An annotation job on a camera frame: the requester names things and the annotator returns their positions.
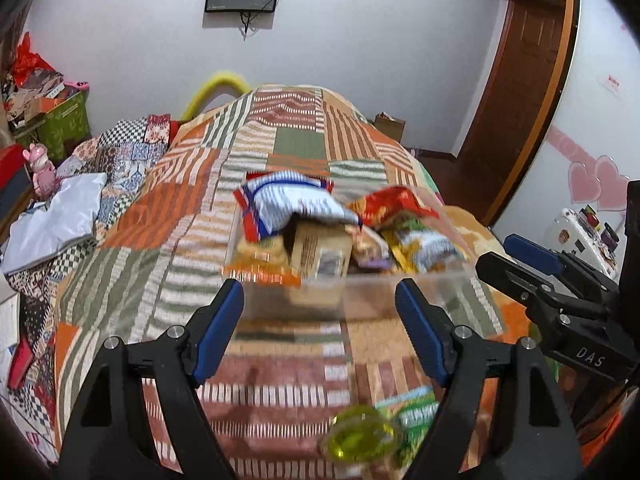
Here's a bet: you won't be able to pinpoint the green peas snack packet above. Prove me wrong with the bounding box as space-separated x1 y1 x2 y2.
374 386 439 472

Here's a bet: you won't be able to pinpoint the green jelly cup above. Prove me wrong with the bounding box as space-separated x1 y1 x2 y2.
318 405 402 464

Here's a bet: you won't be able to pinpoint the clear plastic storage bin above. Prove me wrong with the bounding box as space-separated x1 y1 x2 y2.
222 210 504 337

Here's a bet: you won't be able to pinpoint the toasted bun slices pack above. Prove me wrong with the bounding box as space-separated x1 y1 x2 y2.
291 221 354 280

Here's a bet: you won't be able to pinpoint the brown wooden door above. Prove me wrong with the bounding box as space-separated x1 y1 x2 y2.
458 0 573 226

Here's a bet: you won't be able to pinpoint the red snack bag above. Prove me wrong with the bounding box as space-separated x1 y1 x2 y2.
346 185 439 230

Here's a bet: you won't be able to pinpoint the brown cardboard box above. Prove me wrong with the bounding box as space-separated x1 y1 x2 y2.
373 112 406 142

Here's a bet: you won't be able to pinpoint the white grey plastic bag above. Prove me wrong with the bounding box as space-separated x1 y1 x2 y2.
1 172 107 275

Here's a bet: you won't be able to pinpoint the patchwork striped bed blanket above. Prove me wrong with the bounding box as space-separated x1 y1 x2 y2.
52 84 529 479

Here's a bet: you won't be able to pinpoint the pink plush toy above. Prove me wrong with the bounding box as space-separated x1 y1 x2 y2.
23 143 60 200

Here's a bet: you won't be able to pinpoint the checkered patterned quilt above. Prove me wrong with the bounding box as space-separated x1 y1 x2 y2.
8 114 171 304

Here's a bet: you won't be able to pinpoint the white blue striped snack bag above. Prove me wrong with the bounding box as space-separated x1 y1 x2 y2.
233 170 362 243

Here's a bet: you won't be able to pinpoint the green gift box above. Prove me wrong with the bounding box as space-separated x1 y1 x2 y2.
14 92 90 164

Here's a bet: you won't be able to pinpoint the red plastic bag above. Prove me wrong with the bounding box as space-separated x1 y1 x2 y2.
10 32 53 88

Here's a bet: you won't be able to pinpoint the pink heart wall stickers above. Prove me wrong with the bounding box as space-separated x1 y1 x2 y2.
546 126 630 211

